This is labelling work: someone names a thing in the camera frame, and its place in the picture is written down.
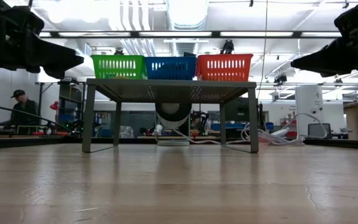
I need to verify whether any white lamp cable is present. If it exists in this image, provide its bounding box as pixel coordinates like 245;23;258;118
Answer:
172;112;329;146

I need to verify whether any white cylindrical camera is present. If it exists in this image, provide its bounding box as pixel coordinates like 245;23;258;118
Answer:
155;102;193;147

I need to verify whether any grey perforated metal riser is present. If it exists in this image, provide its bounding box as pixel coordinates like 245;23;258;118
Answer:
81;78;260;154

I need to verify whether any orange plastic basket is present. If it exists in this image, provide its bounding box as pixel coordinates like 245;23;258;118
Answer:
195;54;254;82

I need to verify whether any small grey monitor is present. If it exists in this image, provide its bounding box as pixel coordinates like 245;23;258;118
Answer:
308;123;333;138

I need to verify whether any person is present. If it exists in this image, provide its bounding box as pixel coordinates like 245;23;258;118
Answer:
0;89;40;135

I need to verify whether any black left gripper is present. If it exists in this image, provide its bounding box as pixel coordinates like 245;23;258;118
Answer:
0;0;85;80

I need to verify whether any dark computer monitor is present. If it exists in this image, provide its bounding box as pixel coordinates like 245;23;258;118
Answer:
225;96;262;123

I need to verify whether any black aluminium frame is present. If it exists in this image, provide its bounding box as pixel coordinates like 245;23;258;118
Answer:
0;136;358;151

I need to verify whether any green plastic basket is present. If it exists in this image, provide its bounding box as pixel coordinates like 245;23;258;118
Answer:
91;54;147;80

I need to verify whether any blue plastic basket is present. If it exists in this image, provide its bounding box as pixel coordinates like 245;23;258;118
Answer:
144;56;198;81

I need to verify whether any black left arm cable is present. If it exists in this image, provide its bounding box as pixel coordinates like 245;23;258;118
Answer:
0;101;81;138

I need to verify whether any white box unit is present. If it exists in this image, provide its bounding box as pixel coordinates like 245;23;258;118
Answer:
295;85;325;136

